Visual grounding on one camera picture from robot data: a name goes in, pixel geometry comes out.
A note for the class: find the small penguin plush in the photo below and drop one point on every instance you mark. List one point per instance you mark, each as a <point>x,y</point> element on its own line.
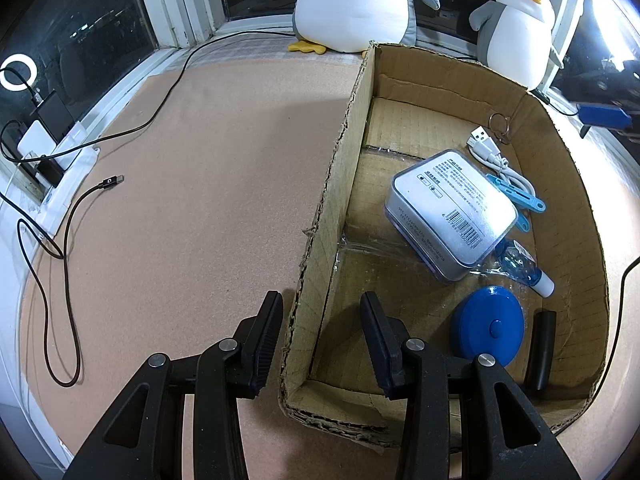
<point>515,45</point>

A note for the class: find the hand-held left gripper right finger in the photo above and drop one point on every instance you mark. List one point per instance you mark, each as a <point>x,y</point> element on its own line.
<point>375,345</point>

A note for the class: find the black cylinder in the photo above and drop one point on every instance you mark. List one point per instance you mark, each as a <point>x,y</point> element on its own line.
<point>540,350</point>

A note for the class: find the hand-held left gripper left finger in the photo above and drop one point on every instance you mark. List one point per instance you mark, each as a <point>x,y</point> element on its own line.
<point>265,340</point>

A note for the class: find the blue spray bottle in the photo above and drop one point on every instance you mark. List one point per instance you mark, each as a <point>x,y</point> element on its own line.
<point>517,262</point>

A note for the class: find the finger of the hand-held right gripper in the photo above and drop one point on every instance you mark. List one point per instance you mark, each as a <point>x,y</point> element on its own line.
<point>602,114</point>

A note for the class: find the blue plastic clip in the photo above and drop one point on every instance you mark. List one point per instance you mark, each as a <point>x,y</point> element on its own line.
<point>520,197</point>

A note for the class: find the cardboard box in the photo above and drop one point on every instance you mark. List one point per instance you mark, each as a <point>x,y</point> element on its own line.
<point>415,120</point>

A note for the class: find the large penguin plush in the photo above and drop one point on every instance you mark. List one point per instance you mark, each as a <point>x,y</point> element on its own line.
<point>355,5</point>

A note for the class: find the white charger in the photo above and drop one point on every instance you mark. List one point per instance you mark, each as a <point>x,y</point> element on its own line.
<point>35,137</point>

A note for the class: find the blue round tape measure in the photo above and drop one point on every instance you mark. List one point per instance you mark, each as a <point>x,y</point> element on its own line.
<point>487,320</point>

